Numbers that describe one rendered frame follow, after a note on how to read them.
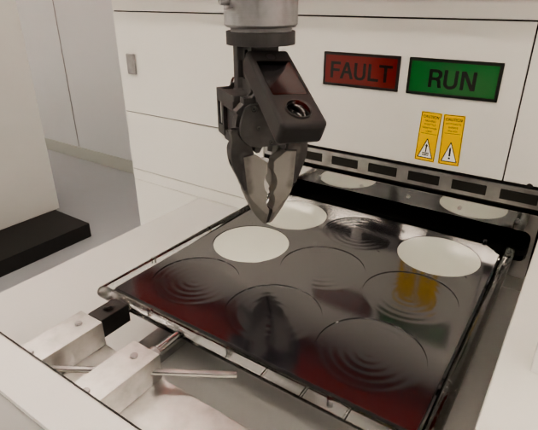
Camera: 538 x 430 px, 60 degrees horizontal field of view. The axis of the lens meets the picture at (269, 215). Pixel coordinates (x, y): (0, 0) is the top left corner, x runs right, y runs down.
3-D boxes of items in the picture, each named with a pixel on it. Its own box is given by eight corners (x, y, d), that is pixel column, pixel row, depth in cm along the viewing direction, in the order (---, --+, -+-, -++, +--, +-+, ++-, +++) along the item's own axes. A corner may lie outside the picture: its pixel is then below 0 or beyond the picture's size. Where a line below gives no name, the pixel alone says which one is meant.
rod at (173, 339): (177, 335, 47) (176, 324, 46) (187, 340, 46) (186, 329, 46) (143, 362, 43) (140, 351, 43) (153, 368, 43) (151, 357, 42)
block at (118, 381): (137, 363, 44) (133, 338, 43) (163, 377, 43) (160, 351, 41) (62, 419, 38) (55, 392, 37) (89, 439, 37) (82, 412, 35)
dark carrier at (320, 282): (280, 194, 78) (280, 191, 78) (500, 252, 61) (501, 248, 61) (115, 292, 53) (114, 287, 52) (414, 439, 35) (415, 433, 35)
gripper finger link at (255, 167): (252, 206, 59) (251, 136, 55) (270, 226, 54) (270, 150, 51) (229, 211, 58) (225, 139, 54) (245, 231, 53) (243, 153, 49)
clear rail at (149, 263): (276, 194, 80) (276, 186, 80) (283, 195, 79) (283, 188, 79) (95, 298, 52) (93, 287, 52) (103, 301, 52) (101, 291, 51)
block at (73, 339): (85, 332, 49) (80, 308, 47) (107, 344, 47) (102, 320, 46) (10, 379, 43) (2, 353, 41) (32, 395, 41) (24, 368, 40)
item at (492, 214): (266, 202, 87) (266, 153, 83) (525, 274, 65) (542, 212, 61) (260, 206, 86) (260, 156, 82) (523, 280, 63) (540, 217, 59)
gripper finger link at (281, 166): (274, 203, 61) (275, 134, 57) (295, 221, 56) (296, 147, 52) (252, 206, 59) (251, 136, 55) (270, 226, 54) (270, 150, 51)
